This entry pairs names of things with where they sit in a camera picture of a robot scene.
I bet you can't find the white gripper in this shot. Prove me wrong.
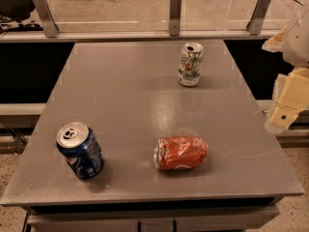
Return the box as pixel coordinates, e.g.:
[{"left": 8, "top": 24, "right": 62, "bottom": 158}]
[{"left": 262, "top": 4, "right": 309, "bottom": 133}]

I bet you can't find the blue pepsi can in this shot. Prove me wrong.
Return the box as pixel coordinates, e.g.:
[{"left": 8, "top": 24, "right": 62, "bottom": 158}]
[{"left": 56, "top": 122, "right": 103, "bottom": 179}]

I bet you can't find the white green soda can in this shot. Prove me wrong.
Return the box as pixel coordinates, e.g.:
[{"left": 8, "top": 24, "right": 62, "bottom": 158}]
[{"left": 178, "top": 43, "right": 204, "bottom": 87}]

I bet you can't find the crushed red soda can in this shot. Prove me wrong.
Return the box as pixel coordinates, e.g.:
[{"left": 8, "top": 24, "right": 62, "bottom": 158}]
[{"left": 154, "top": 136, "right": 209, "bottom": 171}]

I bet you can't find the grey cabinet under table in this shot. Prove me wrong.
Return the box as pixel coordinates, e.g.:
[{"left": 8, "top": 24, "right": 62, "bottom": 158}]
[{"left": 27, "top": 206, "right": 279, "bottom": 232}]

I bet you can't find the clear acrylic barrier panel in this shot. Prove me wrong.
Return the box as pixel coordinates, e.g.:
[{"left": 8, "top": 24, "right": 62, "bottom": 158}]
[{"left": 46, "top": 0, "right": 308, "bottom": 32}]

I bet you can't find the black office chair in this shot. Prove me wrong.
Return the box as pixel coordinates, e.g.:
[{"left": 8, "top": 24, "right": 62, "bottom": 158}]
[{"left": 0, "top": 0, "right": 42, "bottom": 33}]

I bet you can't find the right metal bracket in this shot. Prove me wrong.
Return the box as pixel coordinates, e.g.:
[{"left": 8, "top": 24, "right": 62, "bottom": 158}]
[{"left": 246, "top": 0, "right": 271, "bottom": 35}]

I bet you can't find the metal bracket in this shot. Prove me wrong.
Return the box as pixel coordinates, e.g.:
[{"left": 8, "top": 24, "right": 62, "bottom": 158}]
[
  {"left": 169, "top": 0, "right": 182, "bottom": 37},
  {"left": 246, "top": 0, "right": 271, "bottom": 35},
  {"left": 32, "top": 0, "right": 59, "bottom": 38}
]

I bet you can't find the middle metal bracket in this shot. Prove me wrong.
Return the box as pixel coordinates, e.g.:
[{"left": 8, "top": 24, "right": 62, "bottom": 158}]
[{"left": 169, "top": 0, "right": 182, "bottom": 37}]

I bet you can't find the left metal bracket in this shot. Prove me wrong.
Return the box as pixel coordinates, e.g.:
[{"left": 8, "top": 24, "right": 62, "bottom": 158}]
[{"left": 32, "top": 0, "right": 59, "bottom": 38}]

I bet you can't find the metal rail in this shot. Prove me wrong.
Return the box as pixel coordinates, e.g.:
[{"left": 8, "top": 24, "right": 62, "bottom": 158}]
[{"left": 0, "top": 29, "right": 277, "bottom": 43}]

